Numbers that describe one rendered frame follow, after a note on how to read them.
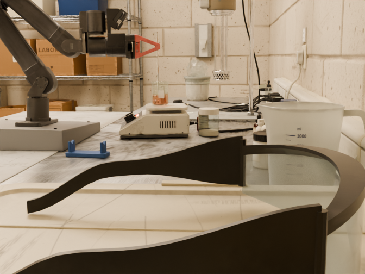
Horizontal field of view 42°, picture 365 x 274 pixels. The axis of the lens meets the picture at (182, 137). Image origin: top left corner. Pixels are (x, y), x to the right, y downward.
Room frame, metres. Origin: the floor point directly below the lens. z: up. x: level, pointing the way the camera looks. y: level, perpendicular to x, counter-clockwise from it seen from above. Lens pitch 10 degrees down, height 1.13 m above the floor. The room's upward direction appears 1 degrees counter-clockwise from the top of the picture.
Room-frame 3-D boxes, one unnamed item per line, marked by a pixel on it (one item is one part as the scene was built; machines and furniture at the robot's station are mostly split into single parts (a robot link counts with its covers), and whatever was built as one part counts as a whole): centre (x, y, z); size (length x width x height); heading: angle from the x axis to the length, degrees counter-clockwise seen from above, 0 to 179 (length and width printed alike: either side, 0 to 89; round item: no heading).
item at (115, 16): (1.38, 0.18, 1.21); 0.07 x 0.06 x 0.11; 6
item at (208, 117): (1.36, -0.08, 0.94); 0.06 x 0.06 x 0.08
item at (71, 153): (1.09, 0.22, 0.92); 0.10 x 0.03 x 0.04; 78
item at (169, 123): (1.38, 0.07, 0.94); 0.22 x 0.13 x 0.08; 94
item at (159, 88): (1.38, 0.07, 1.02); 0.06 x 0.05 x 0.08; 39
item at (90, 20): (1.38, 0.28, 1.20); 0.12 x 0.09 x 0.12; 94
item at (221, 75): (1.76, -0.15, 1.17); 0.07 x 0.07 x 0.25
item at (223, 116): (1.76, -0.14, 0.91); 0.30 x 0.20 x 0.01; 83
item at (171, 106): (1.38, 0.05, 0.98); 0.12 x 0.12 x 0.01; 4
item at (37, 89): (1.36, 0.40, 1.05); 0.09 x 0.06 x 0.06; 4
